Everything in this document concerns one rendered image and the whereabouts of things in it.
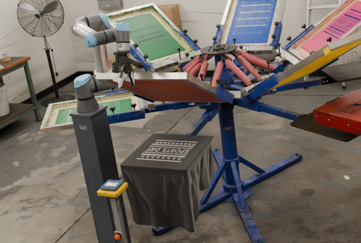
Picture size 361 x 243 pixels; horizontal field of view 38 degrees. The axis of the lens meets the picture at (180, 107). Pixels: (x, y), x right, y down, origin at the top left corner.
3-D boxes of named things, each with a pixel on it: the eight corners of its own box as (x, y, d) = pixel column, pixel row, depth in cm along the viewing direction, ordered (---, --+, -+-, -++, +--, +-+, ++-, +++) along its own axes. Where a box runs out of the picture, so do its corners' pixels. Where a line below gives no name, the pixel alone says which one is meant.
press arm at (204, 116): (166, 172, 324) (164, 163, 322) (157, 171, 326) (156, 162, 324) (228, 101, 429) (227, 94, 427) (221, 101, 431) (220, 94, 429)
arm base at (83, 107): (72, 113, 347) (69, 98, 344) (86, 105, 359) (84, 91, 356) (89, 114, 339) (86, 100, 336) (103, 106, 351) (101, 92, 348)
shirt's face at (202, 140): (185, 170, 303) (185, 169, 303) (120, 165, 321) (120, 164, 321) (213, 136, 344) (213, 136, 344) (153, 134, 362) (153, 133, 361)
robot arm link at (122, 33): (127, 23, 287) (131, 22, 280) (127, 43, 288) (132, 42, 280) (113, 23, 284) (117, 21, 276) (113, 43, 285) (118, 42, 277)
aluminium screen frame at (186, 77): (186, 79, 284) (187, 72, 284) (95, 79, 307) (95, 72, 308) (231, 102, 355) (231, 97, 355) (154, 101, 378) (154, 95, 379)
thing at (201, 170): (195, 230, 318) (187, 168, 304) (190, 230, 320) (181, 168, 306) (219, 193, 357) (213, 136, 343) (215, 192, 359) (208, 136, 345)
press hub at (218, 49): (249, 207, 435) (234, 49, 389) (206, 202, 450) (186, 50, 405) (261, 184, 468) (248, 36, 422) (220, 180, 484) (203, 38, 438)
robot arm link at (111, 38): (100, 30, 293) (106, 29, 283) (119, 27, 297) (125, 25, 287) (104, 44, 294) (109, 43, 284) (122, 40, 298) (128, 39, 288)
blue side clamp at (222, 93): (217, 97, 327) (218, 85, 327) (210, 96, 329) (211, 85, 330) (232, 104, 354) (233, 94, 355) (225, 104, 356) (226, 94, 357)
